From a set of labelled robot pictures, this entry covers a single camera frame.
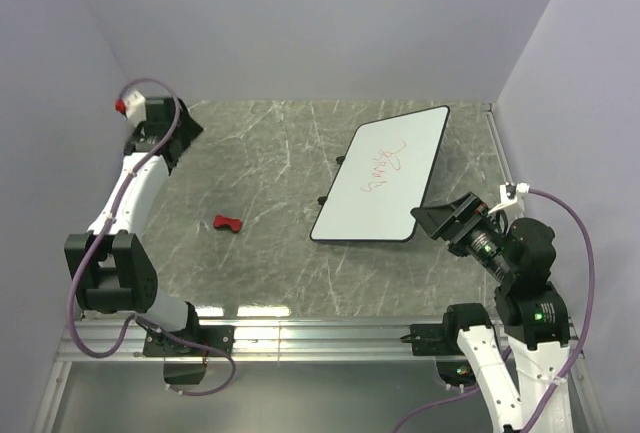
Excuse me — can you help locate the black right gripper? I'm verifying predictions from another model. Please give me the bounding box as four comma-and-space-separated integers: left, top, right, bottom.
410, 188, 516, 280

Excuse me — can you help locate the red whiteboard eraser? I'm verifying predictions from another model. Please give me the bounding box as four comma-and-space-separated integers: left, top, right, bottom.
212, 215, 243, 233

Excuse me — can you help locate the white whiteboard black frame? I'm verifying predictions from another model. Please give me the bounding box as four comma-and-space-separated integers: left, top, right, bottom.
309, 106, 450, 243

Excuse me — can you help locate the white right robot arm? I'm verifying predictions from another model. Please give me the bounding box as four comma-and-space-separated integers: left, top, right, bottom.
411, 193, 574, 432

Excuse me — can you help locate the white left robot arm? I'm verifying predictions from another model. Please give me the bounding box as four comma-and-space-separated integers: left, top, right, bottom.
64, 91, 203, 355

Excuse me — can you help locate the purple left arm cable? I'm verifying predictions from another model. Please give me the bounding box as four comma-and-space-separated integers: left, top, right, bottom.
67, 77, 237, 397

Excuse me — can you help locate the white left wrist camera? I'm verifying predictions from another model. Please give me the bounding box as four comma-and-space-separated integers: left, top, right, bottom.
114, 90, 146, 126

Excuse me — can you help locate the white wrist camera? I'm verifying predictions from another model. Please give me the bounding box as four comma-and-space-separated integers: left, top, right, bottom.
489, 182, 530, 216
114, 90, 146, 126

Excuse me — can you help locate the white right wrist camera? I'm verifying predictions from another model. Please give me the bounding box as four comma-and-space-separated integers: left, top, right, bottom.
489, 182, 530, 216

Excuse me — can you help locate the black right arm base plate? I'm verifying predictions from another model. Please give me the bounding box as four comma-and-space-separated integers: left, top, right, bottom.
399, 323, 465, 357

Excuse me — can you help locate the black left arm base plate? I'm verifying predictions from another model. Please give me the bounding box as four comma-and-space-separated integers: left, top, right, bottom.
143, 325, 235, 358

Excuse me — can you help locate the aluminium mounting rail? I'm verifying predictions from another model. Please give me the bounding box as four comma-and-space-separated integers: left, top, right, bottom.
55, 317, 465, 366

